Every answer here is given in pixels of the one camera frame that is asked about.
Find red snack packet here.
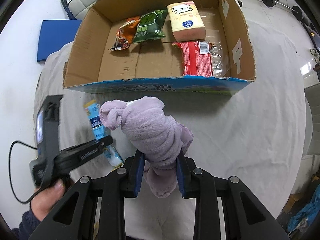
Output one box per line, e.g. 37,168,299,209
172,41,213,77

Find white tablecloth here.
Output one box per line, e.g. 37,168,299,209
34,22,307,240

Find dark blue sleeve forearm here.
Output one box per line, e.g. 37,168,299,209
11,210,40,240

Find person's left hand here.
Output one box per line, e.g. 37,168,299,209
31,179,66,221

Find green Deeyeo wipes pack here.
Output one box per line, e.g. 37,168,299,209
132,9,168,43

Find yellow tissue pack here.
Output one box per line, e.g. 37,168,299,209
167,1,206,42

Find grey padded chair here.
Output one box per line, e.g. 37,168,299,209
303,83,320,156

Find blue plastic bag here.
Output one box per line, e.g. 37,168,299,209
287,196,319,232

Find blue foam mat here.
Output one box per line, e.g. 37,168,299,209
37,20,82,62

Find open cardboard box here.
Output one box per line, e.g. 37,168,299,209
63,0,256,95

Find blue white sachet pack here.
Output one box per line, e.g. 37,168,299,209
84,100,124,168

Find orange snack bag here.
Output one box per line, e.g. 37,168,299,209
111,16,141,51

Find dumbbell bar on floor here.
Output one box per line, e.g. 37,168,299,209
262,0,303,22

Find purple towel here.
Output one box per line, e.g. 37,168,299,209
99,96,194,198

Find black cable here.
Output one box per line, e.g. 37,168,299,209
7,140,41,204

